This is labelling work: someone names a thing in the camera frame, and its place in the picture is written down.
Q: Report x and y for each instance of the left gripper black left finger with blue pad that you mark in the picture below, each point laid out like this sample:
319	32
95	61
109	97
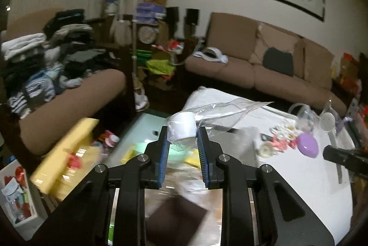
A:
142	172

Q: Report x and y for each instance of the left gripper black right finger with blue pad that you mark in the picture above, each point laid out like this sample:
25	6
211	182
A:
246	202

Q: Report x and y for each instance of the clear plastic bag white roll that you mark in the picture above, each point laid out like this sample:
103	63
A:
215	117

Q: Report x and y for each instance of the dark brown wallet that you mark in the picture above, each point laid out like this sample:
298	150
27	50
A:
175	222

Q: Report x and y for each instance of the yellow snack bag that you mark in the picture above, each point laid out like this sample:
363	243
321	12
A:
72	158

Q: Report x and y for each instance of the white table mat cloth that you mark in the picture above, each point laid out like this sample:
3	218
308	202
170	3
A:
315	180

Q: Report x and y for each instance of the purple oval case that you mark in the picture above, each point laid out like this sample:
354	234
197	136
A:
307	145

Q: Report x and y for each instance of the clear plastic bucket cup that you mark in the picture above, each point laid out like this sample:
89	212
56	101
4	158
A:
306	118

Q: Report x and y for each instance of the green bag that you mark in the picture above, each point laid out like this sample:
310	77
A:
160	67

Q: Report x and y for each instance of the white headset on sofa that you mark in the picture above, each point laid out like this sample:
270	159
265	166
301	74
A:
211	54

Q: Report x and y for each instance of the black cushion on sofa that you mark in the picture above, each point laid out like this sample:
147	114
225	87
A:
279	61

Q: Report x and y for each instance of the white storage box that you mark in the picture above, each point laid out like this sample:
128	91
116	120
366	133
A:
20	201

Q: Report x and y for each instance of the brown three-seat sofa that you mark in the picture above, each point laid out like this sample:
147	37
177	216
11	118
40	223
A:
245	42

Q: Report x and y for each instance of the white pole stand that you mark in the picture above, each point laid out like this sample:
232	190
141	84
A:
124	30

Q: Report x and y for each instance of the pile of folded clothes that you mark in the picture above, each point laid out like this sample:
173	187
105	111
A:
45	53

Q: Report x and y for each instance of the stack of blue packages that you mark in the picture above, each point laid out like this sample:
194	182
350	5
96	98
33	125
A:
150	13

